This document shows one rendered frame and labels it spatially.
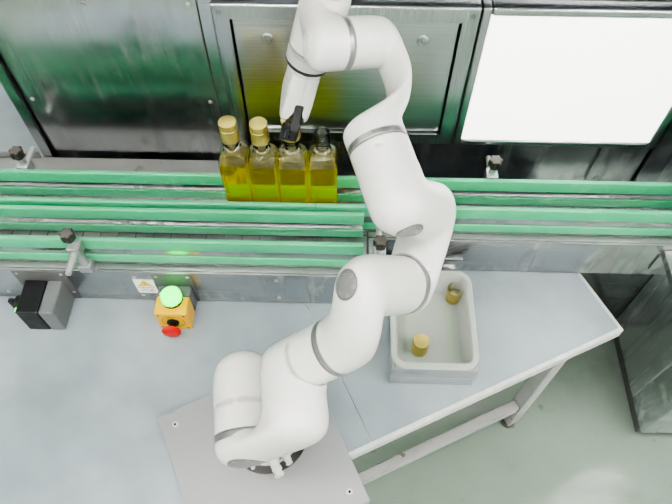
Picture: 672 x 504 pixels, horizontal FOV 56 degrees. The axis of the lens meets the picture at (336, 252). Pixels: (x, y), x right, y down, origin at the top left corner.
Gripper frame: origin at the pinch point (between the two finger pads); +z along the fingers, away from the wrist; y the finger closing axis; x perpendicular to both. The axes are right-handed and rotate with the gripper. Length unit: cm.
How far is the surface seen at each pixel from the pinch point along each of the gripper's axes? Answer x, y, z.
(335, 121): 10.8, -12.8, 10.0
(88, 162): -41, -14, 40
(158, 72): -25.9, -16.6, 10.2
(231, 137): -9.9, 1.3, 5.2
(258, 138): -5.1, 1.7, 3.6
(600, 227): 68, 4, 8
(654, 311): 118, -5, 52
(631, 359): 124, 1, 72
